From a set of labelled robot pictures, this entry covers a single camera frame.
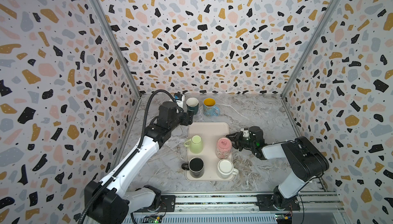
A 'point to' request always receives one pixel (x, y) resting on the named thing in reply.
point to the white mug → (225, 168)
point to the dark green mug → (192, 104)
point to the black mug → (196, 166)
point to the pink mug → (223, 148)
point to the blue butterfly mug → (210, 108)
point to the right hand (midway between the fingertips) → (224, 135)
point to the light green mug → (196, 145)
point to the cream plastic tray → (210, 132)
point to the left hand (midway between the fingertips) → (187, 108)
